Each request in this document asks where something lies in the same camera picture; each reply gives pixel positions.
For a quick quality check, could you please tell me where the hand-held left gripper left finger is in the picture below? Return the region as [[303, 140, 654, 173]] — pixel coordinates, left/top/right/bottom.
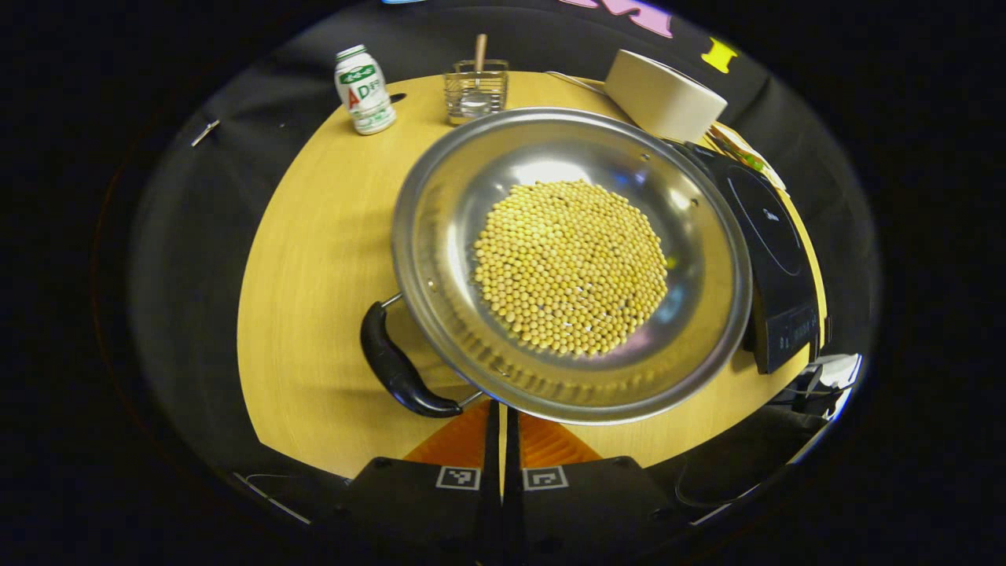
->
[[344, 399, 502, 553]]

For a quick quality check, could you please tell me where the white toaster cable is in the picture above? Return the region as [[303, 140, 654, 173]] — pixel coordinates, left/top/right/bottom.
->
[[545, 70, 608, 97]]

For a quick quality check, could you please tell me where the white toaster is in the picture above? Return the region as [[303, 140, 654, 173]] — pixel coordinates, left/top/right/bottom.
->
[[603, 49, 729, 145]]

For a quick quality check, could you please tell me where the white green-label drink bottle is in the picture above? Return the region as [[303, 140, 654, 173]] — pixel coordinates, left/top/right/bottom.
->
[[334, 44, 398, 137]]

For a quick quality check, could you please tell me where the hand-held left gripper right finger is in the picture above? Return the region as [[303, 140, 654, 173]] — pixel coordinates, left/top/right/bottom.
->
[[503, 405, 686, 553]]

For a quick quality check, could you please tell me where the wooden-handled spoon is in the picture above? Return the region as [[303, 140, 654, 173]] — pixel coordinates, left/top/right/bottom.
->
[[471, 33, 489, 107]]

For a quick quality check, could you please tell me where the stainless steel pot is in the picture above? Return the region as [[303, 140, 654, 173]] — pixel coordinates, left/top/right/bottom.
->
[[359, 107, 755, 426]]

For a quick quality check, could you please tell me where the black induction cooktop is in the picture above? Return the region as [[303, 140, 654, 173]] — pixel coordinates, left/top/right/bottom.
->
[[668, 141, 823, 375]]

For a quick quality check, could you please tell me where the pile of soybeans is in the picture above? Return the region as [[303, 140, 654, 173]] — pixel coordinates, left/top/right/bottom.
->
[[472, 179, 670, 359]]

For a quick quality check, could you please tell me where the wire utensil basket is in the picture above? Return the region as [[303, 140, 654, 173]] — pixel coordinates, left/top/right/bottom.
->
[[443, 60, 510, 127]]

